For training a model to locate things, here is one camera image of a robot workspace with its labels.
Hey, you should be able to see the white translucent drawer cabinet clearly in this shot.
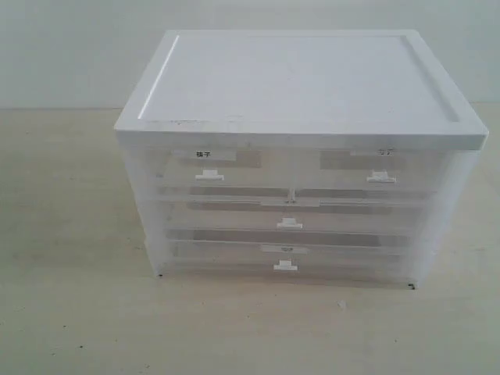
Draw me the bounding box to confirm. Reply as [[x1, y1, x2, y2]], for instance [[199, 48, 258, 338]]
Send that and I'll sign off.
[[114, 30, 488, 289]]

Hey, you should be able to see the bottom wide translucent drawer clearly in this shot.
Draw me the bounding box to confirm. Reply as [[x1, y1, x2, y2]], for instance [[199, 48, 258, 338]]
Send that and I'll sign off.
[[155, 229, 412, 282]]

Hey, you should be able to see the wide translucent drawer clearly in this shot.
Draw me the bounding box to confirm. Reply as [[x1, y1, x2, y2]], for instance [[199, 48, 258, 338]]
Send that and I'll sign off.
[[152, 187, 430, 234], [155, 229, 412, 282]]

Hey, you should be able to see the middle wide translucent drawer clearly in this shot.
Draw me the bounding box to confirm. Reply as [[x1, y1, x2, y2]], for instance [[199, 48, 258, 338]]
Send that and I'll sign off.
[[152, 187, 430, 234]]

